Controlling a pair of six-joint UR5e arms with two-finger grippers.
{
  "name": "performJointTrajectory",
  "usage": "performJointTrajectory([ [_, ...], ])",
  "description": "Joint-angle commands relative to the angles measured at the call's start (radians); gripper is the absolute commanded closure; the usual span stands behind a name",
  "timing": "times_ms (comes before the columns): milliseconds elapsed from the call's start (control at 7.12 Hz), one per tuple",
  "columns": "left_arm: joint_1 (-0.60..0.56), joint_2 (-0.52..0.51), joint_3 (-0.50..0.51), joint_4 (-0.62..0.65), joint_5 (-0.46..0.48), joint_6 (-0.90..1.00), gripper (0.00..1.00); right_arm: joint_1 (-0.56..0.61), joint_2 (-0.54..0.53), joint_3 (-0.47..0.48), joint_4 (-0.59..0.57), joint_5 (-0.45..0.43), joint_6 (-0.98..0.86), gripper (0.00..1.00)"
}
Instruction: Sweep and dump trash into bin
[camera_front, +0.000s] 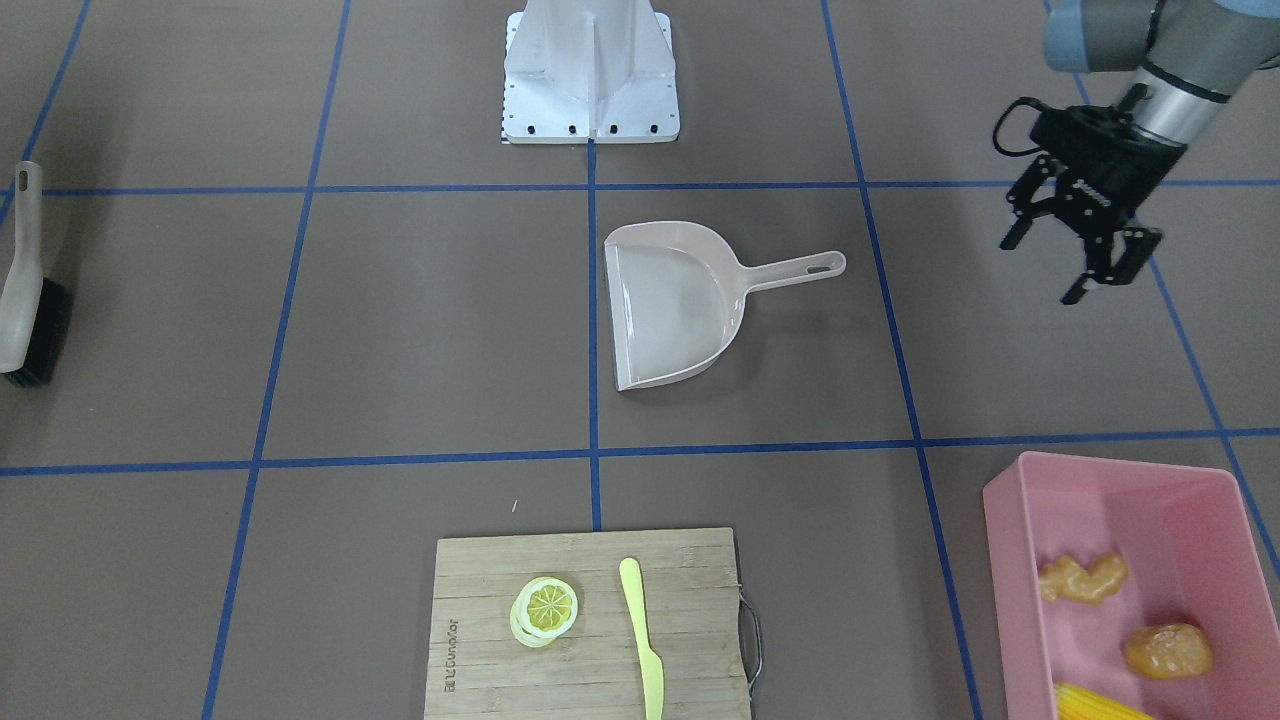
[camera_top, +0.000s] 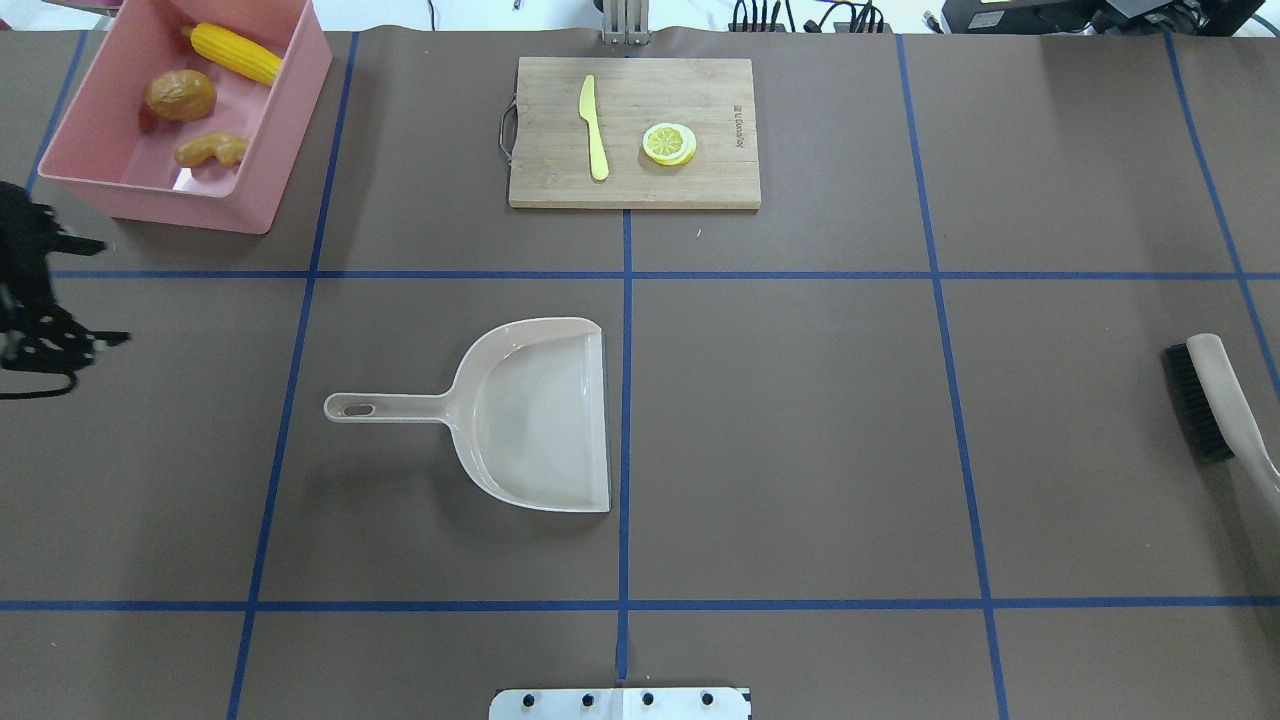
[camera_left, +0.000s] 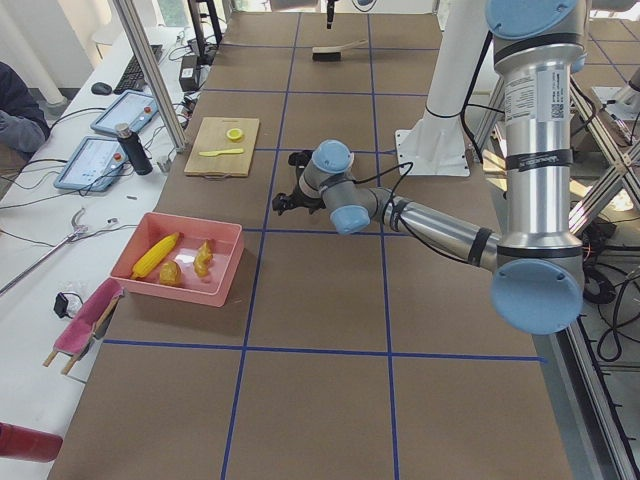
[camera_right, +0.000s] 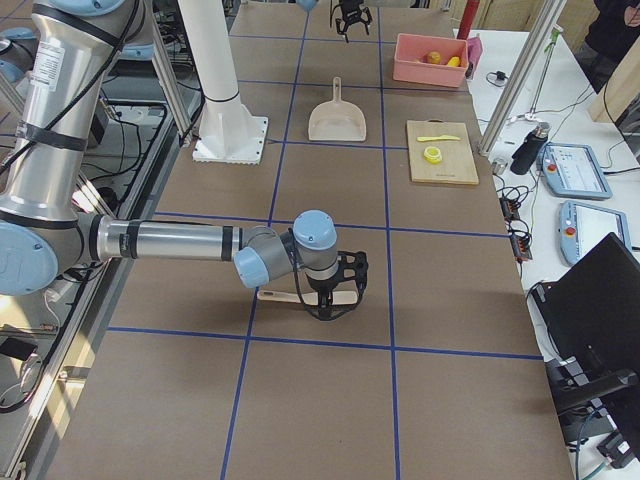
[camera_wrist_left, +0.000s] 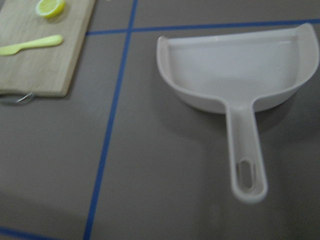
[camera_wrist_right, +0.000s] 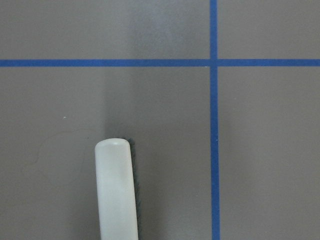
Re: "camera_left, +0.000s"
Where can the tan toy ginger root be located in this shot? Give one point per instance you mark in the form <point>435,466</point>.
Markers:
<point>202,260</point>

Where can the blue teach pendant tablet far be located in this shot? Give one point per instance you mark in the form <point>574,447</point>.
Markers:
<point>136,109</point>

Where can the black water bottle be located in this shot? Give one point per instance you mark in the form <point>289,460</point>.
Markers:
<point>130,142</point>

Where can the pink plastic bin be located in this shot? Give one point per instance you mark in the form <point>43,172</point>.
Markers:
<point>227,244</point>

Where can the pink cloth wooden rack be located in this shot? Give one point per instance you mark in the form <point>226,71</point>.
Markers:
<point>84,327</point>

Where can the black computer mouse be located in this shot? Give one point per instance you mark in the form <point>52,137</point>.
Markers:
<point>101,88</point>

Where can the black power adapter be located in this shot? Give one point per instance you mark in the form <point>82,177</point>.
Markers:
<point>189,75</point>

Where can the blue teach pendant tablet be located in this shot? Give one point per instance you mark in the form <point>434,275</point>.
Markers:
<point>136,109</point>
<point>93,167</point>

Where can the wooden cutting board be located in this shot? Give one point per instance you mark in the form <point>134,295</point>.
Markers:
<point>212,136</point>

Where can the metal reacher grabber tool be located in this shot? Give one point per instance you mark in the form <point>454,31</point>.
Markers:
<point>78,231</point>

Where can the small black device with cable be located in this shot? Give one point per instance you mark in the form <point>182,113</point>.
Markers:
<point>61,305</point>

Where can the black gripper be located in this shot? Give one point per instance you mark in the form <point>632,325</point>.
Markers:
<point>299,196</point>

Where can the brown toy potato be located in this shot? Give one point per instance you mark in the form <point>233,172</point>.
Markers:
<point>170,274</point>

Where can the red cylinder object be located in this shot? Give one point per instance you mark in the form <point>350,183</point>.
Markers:
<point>22,443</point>

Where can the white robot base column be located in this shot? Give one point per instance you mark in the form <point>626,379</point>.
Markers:
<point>436,145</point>

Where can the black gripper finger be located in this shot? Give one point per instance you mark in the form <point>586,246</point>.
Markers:
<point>330,13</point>

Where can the yellow lemon slice toy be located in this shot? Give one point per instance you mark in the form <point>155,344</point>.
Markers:
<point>235,134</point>

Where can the beige hand brush black bristles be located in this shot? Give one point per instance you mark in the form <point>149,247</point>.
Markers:
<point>334,53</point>

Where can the black keyboard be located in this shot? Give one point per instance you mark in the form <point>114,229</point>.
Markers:
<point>132,78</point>

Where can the yellow plastic knife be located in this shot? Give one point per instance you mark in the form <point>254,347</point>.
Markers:
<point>215,153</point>

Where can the blue teach pendant tablet near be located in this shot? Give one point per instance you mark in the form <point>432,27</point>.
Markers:
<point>93,167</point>

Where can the aluminium frame post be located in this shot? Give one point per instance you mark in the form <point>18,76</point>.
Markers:
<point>141,48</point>

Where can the yellow toy corn cob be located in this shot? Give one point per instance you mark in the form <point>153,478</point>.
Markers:
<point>153,256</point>

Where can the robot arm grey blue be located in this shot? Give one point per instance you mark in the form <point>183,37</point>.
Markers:
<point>536,262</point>

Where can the person in dark sweater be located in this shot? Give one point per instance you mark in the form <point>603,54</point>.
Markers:
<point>24,128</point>

